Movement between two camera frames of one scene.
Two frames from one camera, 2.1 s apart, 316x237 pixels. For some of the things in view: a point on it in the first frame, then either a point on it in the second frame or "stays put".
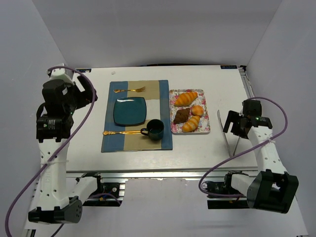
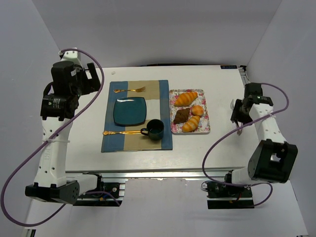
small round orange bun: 197,110 stays put
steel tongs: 231,154 to 239,124
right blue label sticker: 228,66 stays put
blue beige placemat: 156,94 stays put
